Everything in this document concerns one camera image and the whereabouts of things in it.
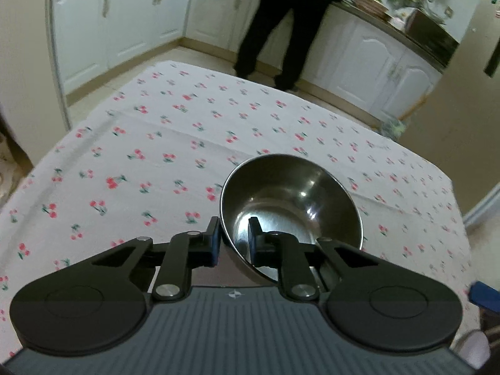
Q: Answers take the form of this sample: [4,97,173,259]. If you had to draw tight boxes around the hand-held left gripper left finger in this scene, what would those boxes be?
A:
[90,216,222,302]

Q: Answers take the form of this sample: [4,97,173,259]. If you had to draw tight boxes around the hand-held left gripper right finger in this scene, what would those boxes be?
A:
[248,217,379,302]

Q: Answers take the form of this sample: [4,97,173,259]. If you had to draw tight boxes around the stainless steel bowl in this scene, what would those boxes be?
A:
[220,155,364,285]

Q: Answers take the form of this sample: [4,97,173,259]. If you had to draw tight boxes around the cherry print tablecloth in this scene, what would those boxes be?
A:
[0,59,473,360]

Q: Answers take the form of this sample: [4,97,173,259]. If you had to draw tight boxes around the clear plastic bag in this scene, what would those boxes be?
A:
[381,118,409,139]

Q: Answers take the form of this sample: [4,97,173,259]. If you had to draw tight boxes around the white kitchen base cabinets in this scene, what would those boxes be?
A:
[299,3,447,123]
[50,0,268,95]

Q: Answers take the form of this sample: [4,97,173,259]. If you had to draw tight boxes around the dark blue object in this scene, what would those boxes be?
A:
[470,280,500,310]

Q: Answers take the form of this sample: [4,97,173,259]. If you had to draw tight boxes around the pale pink cloth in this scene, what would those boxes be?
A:
[454,329,492,373]

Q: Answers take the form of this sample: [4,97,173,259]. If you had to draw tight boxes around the woven basket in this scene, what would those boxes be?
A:
[352,0,392,15]

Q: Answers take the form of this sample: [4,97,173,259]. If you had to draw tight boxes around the dark metal countertop box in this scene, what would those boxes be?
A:
[405,8,460,67]

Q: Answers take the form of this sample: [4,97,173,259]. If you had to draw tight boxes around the wooden broom handle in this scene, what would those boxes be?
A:
[397,97,427,121]

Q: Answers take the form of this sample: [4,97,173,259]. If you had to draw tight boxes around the metal door frame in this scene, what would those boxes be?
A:
[44,0,73,130]

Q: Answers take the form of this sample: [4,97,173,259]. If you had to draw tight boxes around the black wall fixture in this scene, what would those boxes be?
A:
[483,33,500,78]

